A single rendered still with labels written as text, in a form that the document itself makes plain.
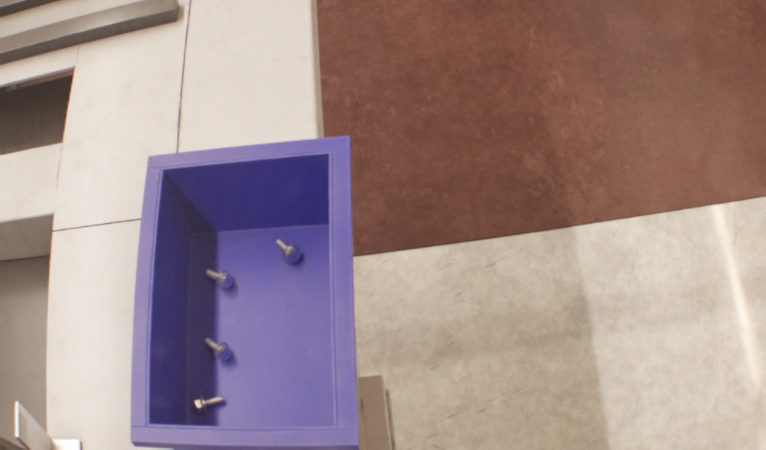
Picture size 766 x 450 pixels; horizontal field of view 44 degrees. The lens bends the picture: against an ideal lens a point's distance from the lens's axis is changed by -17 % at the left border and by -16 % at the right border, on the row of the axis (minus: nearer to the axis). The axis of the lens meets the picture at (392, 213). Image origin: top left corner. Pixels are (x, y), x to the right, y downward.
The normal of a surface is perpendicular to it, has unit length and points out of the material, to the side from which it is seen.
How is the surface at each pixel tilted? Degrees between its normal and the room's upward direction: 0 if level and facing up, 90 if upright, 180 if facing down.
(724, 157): 0
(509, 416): 0
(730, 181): 0
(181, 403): 85
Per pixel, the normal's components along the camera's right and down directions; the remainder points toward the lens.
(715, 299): -0.07, -0.57
